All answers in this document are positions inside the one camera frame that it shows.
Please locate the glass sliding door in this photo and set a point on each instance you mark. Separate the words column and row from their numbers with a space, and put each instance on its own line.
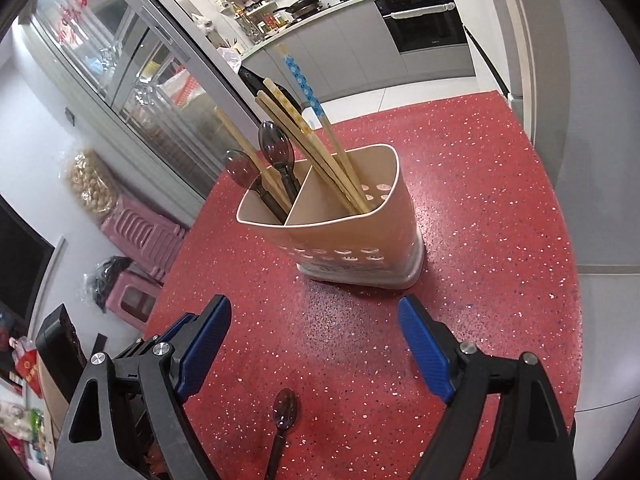
column 142, row 85

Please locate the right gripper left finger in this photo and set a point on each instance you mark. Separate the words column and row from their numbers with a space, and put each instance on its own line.
column 128, row 406

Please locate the black plastic bag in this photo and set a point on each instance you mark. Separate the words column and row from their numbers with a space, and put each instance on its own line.
column 100, row 283

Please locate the black built-in oven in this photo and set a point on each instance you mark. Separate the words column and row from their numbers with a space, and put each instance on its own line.
column 422, row 24

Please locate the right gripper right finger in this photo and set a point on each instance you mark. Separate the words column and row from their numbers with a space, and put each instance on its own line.
column 530, row 439

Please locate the bag of round nuts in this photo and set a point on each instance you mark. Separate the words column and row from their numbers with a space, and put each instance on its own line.
column 91, row 184

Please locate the pink stool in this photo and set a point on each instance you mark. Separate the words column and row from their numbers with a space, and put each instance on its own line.
column 132, row 299

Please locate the black spoon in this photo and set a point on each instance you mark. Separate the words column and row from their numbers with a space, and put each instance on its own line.
column 279, row 152
column 284, row 416
column 246, row 174

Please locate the black garbage bag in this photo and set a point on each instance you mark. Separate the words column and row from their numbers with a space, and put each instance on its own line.
column 255, row 83

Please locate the black wok on stove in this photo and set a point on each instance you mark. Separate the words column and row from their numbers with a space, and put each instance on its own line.
column 300, row 5

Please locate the blue dotted chopstick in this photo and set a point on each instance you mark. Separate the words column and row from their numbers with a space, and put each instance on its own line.
column 305, row 86

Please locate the stacked pink plastic stools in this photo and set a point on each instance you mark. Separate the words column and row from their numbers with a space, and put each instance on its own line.
column 149, row 239

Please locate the beige plastic utensil holder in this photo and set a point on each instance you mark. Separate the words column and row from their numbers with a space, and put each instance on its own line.
column 383, row 248

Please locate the yellow patterned chopstick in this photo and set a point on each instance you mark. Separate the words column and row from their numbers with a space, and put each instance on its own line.
column 334, row 168

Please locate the plain wooden chopstick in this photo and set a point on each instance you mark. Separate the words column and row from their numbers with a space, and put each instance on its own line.
column 268, row 181

